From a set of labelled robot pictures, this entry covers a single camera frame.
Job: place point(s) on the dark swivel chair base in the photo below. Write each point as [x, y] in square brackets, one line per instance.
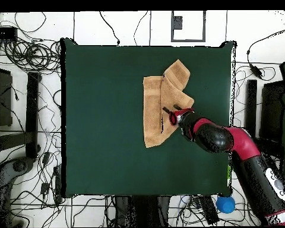
[19, 166]

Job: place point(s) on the black network switch box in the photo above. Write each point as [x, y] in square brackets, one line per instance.
[3, 33]

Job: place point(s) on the black power strip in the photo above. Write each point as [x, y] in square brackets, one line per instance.
[209, 210]
[58, 182]

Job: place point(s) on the small dark square plate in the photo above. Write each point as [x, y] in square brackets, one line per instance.
[177, 23]

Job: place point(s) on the large black flat case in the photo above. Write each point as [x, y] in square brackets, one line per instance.
[1, 99]
[273, 111]

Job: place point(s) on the dark green table cloth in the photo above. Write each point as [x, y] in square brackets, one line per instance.
[109, 161]

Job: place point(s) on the black power adapter brick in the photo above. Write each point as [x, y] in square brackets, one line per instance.
[46, 158]
[44, 188]

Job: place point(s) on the orange terry towel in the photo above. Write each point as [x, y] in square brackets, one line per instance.
[153, 106]

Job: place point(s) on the blue round object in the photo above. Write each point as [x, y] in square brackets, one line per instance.
[225, 205]

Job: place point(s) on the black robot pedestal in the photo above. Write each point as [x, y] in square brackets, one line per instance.
[142, 211]

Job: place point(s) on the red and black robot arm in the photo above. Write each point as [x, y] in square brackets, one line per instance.
[213, 137]

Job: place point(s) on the black upright stand bar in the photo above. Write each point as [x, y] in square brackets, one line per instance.
[32, 114]
[251, 106]

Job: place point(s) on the grey square floor frame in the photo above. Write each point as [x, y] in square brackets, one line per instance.
[187, 40]

